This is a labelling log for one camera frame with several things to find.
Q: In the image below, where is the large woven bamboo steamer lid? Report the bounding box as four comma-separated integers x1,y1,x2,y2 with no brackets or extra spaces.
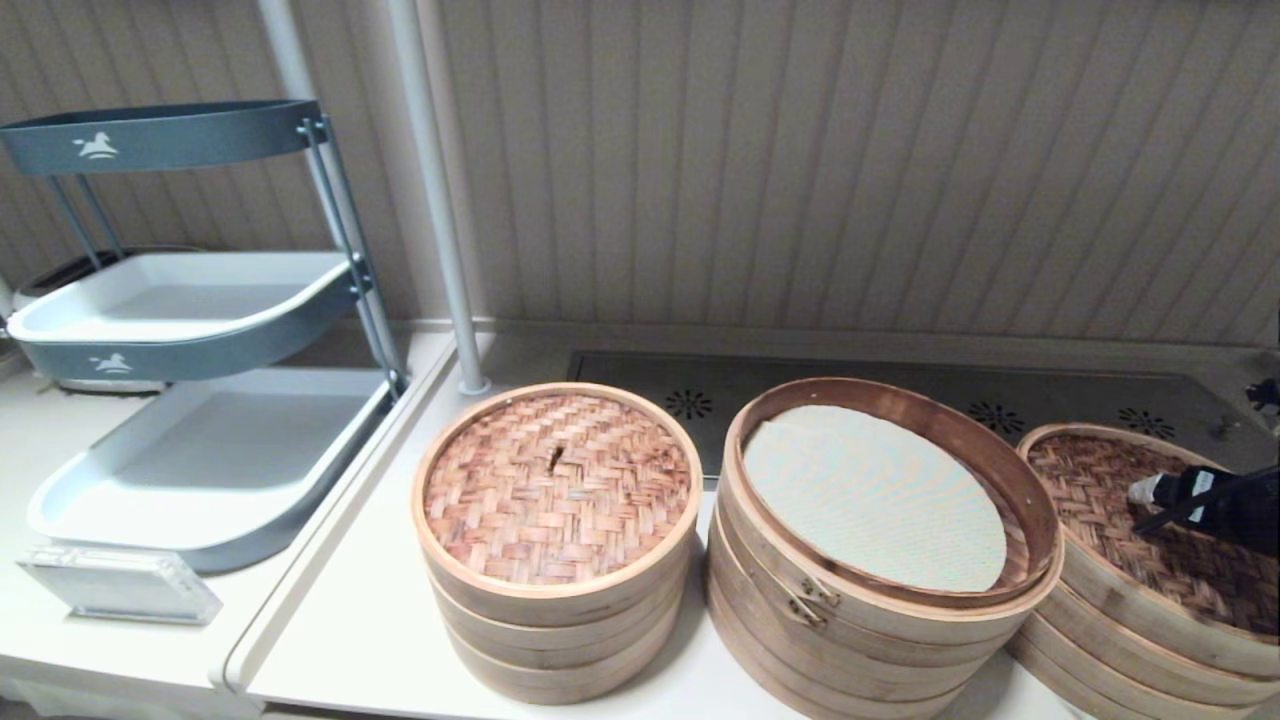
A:
1015,423,1280,679

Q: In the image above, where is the white round steamer liner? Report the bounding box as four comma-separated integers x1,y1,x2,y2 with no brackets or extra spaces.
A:
743,405,1009,593

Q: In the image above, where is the large bamboo steamer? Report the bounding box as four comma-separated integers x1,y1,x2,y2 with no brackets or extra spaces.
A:
722,378,1064,661

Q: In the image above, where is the large bamboo steamer basket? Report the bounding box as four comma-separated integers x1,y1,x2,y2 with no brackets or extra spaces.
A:
703,575,991,720
708,520,1031,701

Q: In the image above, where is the small woven bamboo steamer lid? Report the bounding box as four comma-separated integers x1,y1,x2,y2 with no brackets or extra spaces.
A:
413,383,703,628

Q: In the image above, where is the small bamboo steamer basket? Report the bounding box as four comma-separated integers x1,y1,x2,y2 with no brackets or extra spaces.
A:
428,565,696,653
448,630,683,706
438,600,691,679

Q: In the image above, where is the dark metal vented panel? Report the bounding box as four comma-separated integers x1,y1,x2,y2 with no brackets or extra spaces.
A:
568,350,1276,481

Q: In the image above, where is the white vertical pole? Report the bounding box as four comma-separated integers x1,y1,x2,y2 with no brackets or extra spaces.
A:
386,0,493,399

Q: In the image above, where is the grey-blue rack tray white inside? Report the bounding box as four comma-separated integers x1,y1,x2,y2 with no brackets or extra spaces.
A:
5,249,361,383
25,366,399,574

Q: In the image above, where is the grey-blue rack tray with horse logo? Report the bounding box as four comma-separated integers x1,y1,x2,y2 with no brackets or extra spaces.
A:
0,98,327,177

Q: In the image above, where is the clear acrylic warning sign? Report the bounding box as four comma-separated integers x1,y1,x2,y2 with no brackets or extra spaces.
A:
15,543,224,628

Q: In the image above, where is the grey-blue metal rack frame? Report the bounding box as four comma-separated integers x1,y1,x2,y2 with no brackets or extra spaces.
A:
48,113,409,397

